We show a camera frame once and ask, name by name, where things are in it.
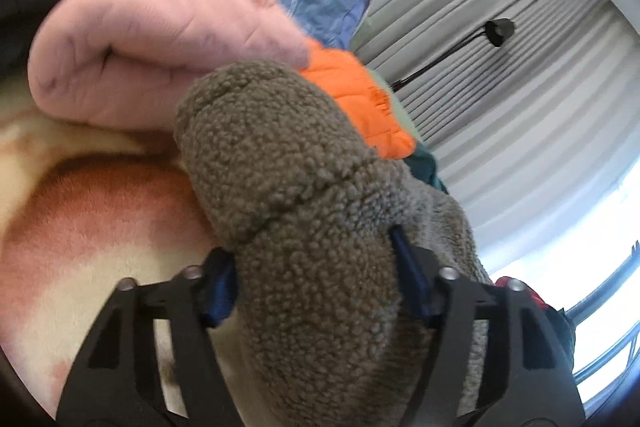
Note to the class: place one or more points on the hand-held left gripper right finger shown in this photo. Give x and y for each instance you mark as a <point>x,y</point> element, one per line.
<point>407,267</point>

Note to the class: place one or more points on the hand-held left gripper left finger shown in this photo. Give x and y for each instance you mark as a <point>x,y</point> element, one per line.
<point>220,287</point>

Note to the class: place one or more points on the brown fleece jacket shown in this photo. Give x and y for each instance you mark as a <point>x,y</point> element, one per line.
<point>300,207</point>

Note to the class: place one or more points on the dark teal garment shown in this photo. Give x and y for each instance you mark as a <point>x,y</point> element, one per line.
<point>425,167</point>

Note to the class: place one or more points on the pale green pillow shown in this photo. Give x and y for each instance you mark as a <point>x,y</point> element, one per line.
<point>402,112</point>

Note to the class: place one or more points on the orange and cream blanket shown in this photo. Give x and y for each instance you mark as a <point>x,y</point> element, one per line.
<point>75,217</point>

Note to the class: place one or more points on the orange puffer jacket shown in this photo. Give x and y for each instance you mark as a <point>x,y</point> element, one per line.
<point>360,92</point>

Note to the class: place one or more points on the metal window railing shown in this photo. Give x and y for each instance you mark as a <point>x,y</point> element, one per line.
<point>600,294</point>

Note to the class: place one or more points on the grey pleated curtain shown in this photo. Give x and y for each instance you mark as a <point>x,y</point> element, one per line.
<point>525,107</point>

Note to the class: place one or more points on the pink fleece garment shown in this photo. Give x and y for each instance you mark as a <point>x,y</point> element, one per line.
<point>150,32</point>

